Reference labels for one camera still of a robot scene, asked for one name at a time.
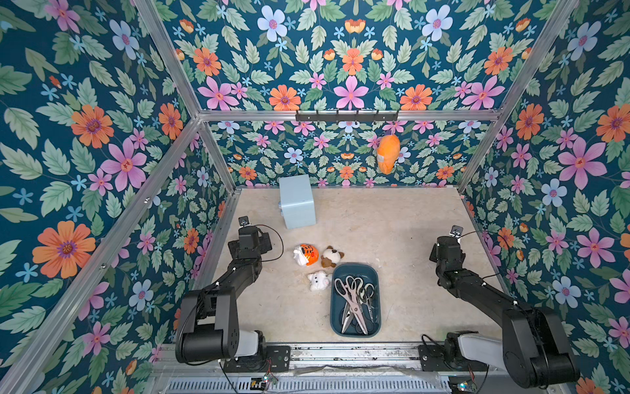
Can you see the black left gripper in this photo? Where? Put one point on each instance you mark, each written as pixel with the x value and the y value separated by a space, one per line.
pixel 262 241

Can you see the dark teal storage tray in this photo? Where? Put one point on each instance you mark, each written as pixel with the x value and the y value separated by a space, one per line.
pixel 369 275

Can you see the pink transparent scissors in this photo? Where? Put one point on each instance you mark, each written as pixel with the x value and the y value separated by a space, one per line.
pixel 357 307

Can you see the light blue box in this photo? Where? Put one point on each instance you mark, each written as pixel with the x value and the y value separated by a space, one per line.
pixel 296 202

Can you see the black wall hook rail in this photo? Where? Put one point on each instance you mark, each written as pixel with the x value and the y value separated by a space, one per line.
pixel 351 116

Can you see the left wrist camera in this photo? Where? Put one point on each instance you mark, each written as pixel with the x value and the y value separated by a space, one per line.
pixel 243 220

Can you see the orange tiger plush toy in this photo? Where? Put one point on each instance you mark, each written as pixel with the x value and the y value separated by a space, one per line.
pixel 306 255

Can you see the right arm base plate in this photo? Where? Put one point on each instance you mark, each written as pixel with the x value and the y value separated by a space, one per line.
pixel 435 358

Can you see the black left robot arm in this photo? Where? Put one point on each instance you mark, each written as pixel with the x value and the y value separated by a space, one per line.
pixel 209 327

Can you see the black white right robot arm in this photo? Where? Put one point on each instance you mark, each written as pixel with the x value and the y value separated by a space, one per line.
pixel 534 349

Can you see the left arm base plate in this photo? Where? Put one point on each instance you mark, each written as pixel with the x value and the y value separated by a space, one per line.
pixel 274 359

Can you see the white ventilation grille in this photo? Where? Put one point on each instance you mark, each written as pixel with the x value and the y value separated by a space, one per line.
pixel 303 384

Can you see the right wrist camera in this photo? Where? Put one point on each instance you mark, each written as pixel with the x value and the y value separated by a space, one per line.
pixel 457 231

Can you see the orange hanging plush toy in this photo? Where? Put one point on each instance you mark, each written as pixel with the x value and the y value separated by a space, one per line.
pixel 388 152

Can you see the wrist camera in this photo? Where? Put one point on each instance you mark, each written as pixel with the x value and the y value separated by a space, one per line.
pixel 243 220
pixel 457 231

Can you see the white plush toy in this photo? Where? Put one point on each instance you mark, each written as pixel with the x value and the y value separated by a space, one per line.
pixel 319 281

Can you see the black scissors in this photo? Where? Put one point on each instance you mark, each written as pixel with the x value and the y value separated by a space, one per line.
pixel 366 295

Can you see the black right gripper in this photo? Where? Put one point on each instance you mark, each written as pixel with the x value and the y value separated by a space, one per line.
pixel 447 244

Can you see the brown dog plush toy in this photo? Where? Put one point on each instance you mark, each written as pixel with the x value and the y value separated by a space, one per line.
pixel 331 257

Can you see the cream kitchen shears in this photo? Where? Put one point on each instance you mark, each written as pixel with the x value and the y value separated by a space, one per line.
pixel 343 288

